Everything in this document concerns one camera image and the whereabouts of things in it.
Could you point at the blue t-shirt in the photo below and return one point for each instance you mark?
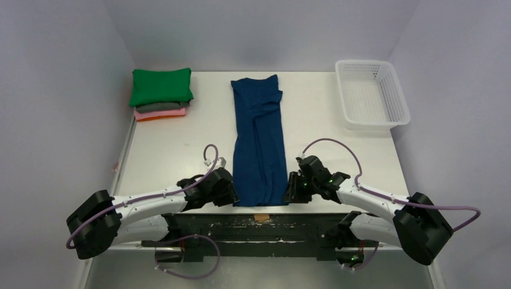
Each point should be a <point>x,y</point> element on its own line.
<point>259,161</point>

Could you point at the white plastic basket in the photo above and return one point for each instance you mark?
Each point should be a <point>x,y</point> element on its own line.
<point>370,94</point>

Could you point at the pink folded t-shirt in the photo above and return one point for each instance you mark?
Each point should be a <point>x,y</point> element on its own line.
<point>181,111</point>

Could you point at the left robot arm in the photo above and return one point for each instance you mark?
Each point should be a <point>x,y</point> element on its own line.
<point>103,220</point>

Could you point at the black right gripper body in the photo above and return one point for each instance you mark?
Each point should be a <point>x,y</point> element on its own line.
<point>293,188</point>

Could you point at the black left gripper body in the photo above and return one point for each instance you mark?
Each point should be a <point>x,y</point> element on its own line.
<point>225,197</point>

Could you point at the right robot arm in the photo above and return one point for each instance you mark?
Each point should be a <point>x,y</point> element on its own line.
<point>411,224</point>

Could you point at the grey folded t-shirt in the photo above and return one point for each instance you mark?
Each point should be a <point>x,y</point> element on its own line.
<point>161,106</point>

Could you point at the brown tape piece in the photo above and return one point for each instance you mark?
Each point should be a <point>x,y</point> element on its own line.
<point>261,217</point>

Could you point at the orange folded t-shirt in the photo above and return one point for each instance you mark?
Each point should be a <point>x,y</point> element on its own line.
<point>158,117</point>

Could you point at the aluminium table frame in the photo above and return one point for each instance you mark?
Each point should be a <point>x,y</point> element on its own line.
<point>84,267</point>

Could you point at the green folded t-shirt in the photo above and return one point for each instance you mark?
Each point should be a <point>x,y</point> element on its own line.
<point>160,86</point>

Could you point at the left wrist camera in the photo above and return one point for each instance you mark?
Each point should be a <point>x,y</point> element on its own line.
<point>218,162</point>

